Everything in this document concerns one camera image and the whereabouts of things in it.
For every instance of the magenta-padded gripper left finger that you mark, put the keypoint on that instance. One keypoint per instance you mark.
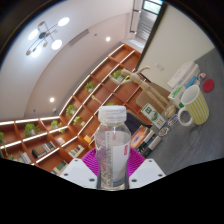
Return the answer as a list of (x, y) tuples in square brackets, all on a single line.
[(78, 171)]

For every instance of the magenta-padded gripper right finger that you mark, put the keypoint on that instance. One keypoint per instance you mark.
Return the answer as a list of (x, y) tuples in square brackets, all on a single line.
[(148, 171)]

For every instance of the clear plastic water bottle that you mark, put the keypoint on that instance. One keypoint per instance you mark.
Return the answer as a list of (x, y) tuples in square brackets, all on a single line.
[(111, 150)]

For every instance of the black book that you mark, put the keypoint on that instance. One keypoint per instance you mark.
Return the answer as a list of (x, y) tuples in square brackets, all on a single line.
[(151, 144)]

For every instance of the book with orange swirl cover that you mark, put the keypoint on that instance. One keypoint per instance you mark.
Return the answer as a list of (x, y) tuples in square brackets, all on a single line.
[(140, 136)]

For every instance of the round printed badge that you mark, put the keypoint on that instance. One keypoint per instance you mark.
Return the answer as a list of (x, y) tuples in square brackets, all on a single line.
[(163, 131), (173, 120)]

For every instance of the black office chair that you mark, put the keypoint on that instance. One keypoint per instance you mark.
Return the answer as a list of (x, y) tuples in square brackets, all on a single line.
[(135, 123)]

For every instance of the green and white drink carton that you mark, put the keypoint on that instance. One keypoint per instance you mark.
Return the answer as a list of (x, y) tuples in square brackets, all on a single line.
[(153, 116)]

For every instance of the wooden shelf unit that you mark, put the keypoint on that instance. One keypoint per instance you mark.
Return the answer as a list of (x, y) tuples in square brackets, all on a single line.
[(86, 110)]

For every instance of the tan chair back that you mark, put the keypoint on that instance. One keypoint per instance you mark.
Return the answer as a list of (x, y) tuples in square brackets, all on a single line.
[(146, 100)]

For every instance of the recessed ceiling light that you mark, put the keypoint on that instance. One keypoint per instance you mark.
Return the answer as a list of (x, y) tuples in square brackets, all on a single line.
[(52, 99), (108, 39)]

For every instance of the yellow striped white mug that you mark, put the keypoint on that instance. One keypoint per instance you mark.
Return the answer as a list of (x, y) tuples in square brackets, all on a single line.
[(196, 105)]

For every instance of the small green and white box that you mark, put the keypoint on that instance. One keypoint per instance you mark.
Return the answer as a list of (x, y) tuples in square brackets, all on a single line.
[(176, 93)]

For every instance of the wooden artist mannequin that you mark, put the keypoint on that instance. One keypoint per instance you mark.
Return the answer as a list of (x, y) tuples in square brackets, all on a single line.
[(146, 87)]

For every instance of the long white box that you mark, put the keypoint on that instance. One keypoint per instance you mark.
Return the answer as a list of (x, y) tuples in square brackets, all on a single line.
[(182, 74)]

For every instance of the flat round red coaster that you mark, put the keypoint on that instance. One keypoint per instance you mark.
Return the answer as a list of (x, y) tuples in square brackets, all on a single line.
[(208, 85)]

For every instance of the orange and blue round badge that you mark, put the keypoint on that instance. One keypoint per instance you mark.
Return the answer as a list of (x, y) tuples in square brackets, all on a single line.
[(202, 76)]

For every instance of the ceiling air vent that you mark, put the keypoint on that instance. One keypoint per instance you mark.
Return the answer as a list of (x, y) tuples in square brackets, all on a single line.
[(79, 37)]

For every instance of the branched ceiling lamp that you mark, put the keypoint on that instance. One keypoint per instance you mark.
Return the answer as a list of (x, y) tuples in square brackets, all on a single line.
[(45, 35)]

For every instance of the grey window curtain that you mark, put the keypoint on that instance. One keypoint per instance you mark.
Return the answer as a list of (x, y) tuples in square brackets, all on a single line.
[(146, 28)]

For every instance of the window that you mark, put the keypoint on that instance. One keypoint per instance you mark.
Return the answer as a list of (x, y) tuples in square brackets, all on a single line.
[(152, 6)]

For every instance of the white wall socket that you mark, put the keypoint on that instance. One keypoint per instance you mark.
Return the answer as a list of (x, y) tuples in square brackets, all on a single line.
[(159, 66)]

